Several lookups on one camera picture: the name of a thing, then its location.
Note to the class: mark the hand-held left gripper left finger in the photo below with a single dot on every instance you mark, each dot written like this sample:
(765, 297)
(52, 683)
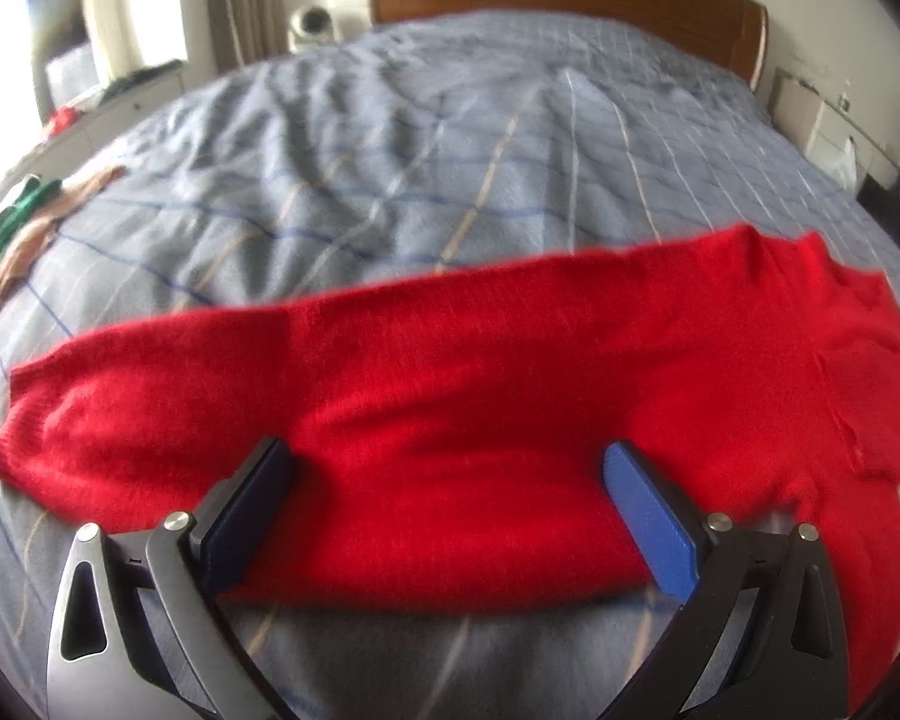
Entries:
(247, 510)

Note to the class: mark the dark clothes pile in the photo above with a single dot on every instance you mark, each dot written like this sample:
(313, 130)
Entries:
(142, 75)

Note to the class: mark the white dresser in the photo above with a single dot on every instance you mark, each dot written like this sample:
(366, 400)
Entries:
(802, 112)

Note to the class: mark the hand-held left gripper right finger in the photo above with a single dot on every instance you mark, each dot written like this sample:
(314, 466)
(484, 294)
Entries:
(649, 521)

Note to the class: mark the red knitted sweater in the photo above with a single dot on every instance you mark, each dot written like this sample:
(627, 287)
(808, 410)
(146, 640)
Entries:
(457, 427)

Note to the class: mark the bed with blue plaid sheet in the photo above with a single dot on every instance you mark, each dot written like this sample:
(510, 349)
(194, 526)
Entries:
(345, 165)

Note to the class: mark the green printed shirt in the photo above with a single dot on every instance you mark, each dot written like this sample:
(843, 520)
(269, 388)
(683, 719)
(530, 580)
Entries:
(22, 206)

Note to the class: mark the green and pink clothes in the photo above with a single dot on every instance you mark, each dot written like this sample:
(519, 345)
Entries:
(82, 187)

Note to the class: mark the white window-side cabinet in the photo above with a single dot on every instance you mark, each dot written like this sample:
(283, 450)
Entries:
(112, 116)

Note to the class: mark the beige curtain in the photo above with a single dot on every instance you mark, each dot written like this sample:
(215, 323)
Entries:
(244, 0)

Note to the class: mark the white plastic bag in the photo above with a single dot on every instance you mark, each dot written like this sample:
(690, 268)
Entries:
(844, 161)

